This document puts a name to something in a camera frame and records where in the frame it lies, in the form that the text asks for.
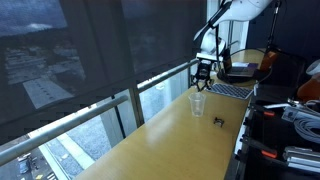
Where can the dark laptop computer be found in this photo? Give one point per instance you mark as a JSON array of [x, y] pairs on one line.
[[243, 70]]

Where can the black clamp orange trigger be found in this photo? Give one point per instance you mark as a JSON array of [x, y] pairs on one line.
[[268, 113], [253, 143]]

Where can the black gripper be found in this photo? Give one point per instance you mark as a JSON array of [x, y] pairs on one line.
[[204, 70]]

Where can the window frame post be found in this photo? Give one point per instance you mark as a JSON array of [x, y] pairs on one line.
[[136, 106]]

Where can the orange chair backrest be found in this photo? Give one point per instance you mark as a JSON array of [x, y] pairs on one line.
[[268, 60]]

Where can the silver aluminium extrusions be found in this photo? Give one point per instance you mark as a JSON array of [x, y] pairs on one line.
[[300, 160]]

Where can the orange plant pot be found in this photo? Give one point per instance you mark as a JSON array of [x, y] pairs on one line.
[[308, 90]]

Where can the white rounded object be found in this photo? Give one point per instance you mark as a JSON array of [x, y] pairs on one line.
[[314, 67]]

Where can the dark mesh roller blind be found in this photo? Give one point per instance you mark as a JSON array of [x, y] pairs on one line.
[[40, 66], [160, 33]]

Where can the small black binder clip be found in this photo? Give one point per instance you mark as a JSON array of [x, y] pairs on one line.
[[219, 122]]

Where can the black equipment cart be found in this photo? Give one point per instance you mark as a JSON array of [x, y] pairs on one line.
[[263, 170]]

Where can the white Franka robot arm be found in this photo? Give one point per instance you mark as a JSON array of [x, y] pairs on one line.
[[240, 10]]

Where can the silver metal device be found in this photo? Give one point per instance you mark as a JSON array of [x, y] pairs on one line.
[[293, 114]]

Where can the black tripod pole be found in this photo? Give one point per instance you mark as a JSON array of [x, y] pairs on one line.
[[274, 26]]

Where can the black chair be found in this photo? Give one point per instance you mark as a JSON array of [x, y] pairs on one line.
[[290, 73]]

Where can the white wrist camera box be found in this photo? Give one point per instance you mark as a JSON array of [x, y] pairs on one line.
[[208, 56]]

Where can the clear plastic cup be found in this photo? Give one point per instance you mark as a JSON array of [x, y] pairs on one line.
[[197, 105]]

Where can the metal window handrail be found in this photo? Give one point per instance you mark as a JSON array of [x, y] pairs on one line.
[[66, 125]]

